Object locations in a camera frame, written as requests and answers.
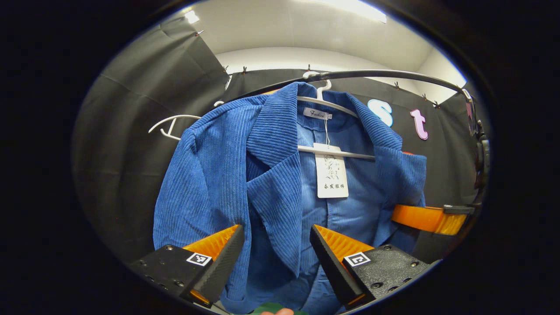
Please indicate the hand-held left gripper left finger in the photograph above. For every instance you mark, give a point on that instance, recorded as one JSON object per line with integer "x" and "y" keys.
{"x": 221, "y": 267}

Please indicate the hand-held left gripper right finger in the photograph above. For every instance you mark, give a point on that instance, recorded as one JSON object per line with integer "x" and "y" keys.
{"x": 332, "y": 267}

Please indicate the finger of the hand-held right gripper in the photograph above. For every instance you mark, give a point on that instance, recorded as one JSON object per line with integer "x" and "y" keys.
{"x": 420, "y": 218}

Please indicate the white paper hang tag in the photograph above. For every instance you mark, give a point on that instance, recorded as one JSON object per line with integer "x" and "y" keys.
{"x": 331, "y": 175}

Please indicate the small ceiling light panel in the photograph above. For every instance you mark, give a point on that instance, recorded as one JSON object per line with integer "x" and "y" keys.
{"x": 191, "y": 17}

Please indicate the black backdrop cloth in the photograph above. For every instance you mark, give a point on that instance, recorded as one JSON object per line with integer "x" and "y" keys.
{"x": 122, "y": 153}

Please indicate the black metal clothes rail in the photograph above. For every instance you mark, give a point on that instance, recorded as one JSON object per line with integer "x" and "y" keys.
{"x": 393, "y": 73}

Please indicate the green mesh laundry hamper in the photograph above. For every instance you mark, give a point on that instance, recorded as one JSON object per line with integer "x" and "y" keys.
{"x": 267, "y": 306}

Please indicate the white plastic clothes hanger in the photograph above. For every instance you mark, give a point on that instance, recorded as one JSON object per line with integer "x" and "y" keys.
{"x": 183, "y": 116}
{"x": 354, "y": 154}

